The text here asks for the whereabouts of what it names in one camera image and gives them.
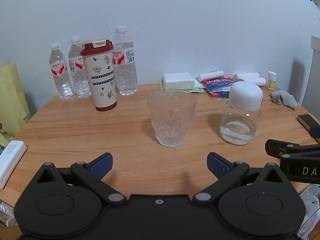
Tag rolled white tissue pack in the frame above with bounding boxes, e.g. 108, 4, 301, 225
197, 70, 224, 82

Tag green flat packet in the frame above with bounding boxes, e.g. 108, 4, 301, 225
159, 81, 206, 93

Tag black rectangular device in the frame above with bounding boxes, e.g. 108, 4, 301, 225
297, 114, 320, 139

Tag white paper roll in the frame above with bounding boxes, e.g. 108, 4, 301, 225
233, 77, 266, 87
233, 73, 260, 80

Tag grey crumpled cloth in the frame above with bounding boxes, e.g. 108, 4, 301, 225
270, 90, 298, 110

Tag red blue floss bag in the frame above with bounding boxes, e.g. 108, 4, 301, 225
202, 77, 234, 98

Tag white napkin stack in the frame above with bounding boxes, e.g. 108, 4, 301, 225
163, 73, 194, 90

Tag leftmost water bottle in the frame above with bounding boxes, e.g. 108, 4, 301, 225
49, 42, 74, 100

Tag small white pill bottle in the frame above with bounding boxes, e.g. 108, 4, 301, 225
265, 71, 277, 90

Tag tall right water bottle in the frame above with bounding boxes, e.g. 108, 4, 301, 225
112, 25, 137, 96

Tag red white floral tumbler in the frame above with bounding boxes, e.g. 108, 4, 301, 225
81, 40, 117, 111

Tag clear glass bottle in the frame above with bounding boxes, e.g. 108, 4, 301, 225
220, 99, 261, 145

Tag yellow paper bag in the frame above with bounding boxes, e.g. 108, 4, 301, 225
0, 63, 31, 147

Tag white paper roll back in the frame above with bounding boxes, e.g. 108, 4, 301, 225
233, 73, 260, 80

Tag middle water bottle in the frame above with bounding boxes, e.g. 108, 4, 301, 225
68, 36, 92, 98

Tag white rectangular box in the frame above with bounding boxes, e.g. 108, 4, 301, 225
0, 140, 27, 190

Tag frosted glass cup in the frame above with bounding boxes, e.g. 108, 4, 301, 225
148, 89, 197, 147

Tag white paper roll front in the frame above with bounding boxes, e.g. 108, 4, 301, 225
233, 77, 266, 87

